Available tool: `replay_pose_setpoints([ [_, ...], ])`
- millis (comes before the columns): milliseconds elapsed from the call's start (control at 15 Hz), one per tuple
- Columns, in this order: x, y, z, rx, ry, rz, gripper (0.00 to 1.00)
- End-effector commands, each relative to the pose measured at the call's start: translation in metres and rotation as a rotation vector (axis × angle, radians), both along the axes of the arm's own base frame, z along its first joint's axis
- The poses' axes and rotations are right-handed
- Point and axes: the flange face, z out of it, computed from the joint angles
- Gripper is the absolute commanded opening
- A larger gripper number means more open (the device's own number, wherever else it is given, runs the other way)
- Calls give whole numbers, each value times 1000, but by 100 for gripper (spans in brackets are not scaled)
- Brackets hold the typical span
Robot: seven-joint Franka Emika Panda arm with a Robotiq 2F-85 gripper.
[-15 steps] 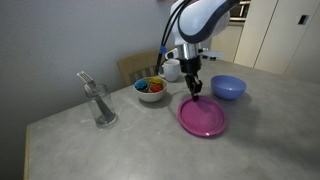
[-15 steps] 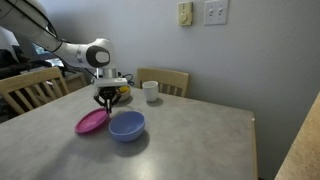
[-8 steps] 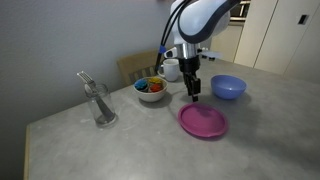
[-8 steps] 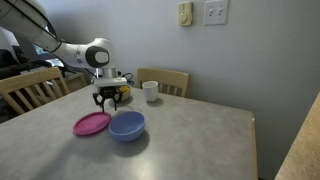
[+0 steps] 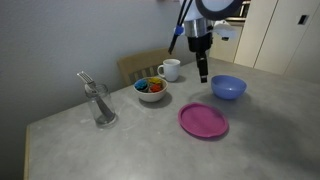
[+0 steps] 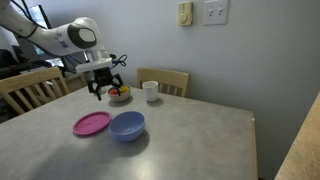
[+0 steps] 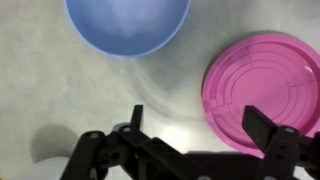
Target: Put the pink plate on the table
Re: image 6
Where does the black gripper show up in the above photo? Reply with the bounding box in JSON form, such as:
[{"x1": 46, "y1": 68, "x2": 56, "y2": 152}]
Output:
[{"x1": 87, "y1": 66, "x2": 125, "y2": 102}]

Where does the pink plastic plate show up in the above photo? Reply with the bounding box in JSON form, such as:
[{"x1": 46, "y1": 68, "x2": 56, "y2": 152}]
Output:
[{"x1": 72, "y1": 110, "x2": 113, "y2": 137}]

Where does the beige bowl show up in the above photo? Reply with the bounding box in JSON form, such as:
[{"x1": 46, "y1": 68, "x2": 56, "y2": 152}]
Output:
[{"x1": 106, "y1": 84, "x2": 132, "y2": 103}]

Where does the white cup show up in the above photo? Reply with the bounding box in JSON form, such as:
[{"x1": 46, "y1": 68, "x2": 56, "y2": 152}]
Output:
[{"x1": 141, "y1": 80, "x2": 160, "y2": 103}]

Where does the wooden slat-back chair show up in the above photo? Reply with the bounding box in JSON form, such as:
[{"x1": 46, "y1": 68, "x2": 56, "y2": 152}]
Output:
[
  {"x1": 136, "y1": 67, "x2": 191, "y2": 99},
  {"x1": 0, "y1": 66, "x2": 71, "y2": 116}
]

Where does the computer monitor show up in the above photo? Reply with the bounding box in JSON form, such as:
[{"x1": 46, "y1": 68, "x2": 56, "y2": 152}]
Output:
[{"x1": 27, "y1": 4, "x2": 65, "y2": 68}]

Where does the dark equipment clutter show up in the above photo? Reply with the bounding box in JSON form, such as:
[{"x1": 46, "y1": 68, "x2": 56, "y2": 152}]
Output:
[{"x1": 0, "y1": 48, "x2": 44, "y2": 80}]

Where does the speckled stone counter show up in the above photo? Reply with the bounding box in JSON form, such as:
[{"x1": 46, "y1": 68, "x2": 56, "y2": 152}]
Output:
[{"x1": 274, "y1": 91, "x2": 320, "y2": 180}]

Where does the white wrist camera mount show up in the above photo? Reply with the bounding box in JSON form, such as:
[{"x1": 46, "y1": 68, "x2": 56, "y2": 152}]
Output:
[{"x1": 75, "y1": 57, "x2": 114, "y2": 74}]

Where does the blue and black cable loop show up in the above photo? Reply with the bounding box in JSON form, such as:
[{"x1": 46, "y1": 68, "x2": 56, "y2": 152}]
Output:
[{"x1": 110, "y1": 53, "x2": 129, "y2": 70}]

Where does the beige wall thermostat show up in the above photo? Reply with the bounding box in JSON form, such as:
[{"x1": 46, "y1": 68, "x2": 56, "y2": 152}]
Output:
[{"x1": 177, "y1": 1, "x2": 195, "y2": 27}]

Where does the white light switch plate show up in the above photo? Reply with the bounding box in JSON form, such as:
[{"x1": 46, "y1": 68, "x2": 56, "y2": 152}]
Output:
[{"x1": 203, "y1": 0, "x2": 230, "y2": 27}]

